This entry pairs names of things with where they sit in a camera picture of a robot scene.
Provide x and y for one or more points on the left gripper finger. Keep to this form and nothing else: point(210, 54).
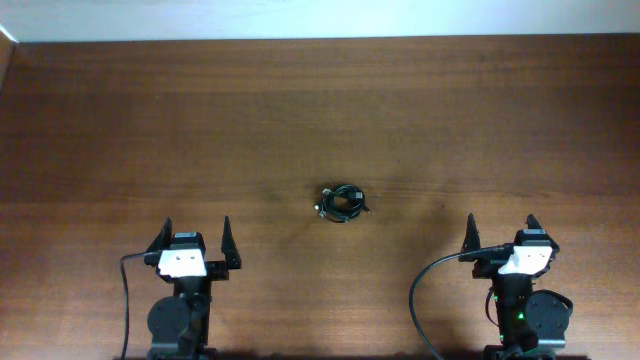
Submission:
point(229, 248)
point(163, 239)

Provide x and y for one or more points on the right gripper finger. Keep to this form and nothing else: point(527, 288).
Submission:
point(471, 240)
point(532, 223)

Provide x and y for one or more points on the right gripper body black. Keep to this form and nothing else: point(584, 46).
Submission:
point(488, 266)

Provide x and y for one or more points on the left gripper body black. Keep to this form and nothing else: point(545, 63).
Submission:
point(215, 271)

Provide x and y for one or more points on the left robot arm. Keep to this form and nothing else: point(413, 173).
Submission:
point(179, 323)

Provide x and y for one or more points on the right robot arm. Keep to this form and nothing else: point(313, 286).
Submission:
point(532, 323)

